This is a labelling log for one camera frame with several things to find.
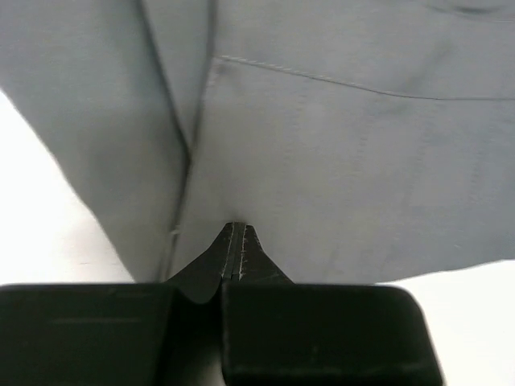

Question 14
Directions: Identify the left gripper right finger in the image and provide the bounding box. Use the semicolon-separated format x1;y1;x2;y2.
220;223;443;385

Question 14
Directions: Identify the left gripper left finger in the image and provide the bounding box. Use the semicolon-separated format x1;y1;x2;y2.
1;224;237;385

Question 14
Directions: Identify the grey pleated skirt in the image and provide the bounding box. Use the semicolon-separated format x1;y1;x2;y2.
1;1;514;283

